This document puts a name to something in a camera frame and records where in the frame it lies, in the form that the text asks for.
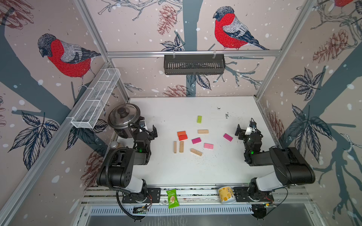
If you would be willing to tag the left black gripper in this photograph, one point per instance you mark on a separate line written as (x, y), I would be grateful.
(153, 134)

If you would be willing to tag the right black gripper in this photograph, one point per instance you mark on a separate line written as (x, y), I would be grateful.
(239, 130)

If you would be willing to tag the thin wood block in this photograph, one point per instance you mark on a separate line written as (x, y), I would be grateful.
(175, 147)

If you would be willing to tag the orange block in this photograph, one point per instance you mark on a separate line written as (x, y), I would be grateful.
(181, 133)

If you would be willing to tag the red block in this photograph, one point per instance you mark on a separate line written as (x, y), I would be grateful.
(183, 137)

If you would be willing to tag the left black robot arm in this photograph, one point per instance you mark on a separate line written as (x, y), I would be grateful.
(116, 172)

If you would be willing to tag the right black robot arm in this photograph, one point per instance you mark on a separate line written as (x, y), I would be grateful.
(290, 167)

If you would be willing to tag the magenta block right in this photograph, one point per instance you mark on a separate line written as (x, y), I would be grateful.
(228, 137)

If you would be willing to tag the magenta block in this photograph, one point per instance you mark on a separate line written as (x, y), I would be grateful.
(228, 137)
(196, 140)

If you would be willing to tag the wide upright wood block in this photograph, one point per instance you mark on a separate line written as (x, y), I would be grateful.
(181, 149)

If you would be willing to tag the glass spice jar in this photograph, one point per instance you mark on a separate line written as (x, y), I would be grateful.
(114, 145)

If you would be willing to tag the light pink block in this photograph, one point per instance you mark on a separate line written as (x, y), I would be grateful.
(208, 146)

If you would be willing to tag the natural wood block upper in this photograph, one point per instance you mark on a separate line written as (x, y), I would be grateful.
(203, 131)

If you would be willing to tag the green block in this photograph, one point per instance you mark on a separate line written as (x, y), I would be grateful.
(199, 119)

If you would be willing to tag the magenta block centre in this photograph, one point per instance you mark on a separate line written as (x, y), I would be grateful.
(196, 140)

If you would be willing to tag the slanted wood block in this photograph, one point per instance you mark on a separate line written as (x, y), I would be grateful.
(194, 151)

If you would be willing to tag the yellow snack can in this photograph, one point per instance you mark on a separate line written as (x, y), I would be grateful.
(226, 195)

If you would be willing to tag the green snack packet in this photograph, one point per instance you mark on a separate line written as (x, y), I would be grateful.
(172, 198)

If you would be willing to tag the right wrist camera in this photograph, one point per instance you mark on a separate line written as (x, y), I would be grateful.
(250, 129)

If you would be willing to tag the white wire mesh basket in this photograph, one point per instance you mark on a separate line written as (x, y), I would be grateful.
(91, 109)

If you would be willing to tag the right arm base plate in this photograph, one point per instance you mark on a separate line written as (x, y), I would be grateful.
(243, 194)

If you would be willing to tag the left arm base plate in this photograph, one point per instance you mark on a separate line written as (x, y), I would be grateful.
(150, 195)

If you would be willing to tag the black hanging wall basket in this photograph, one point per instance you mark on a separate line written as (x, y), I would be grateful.
(200, 64)

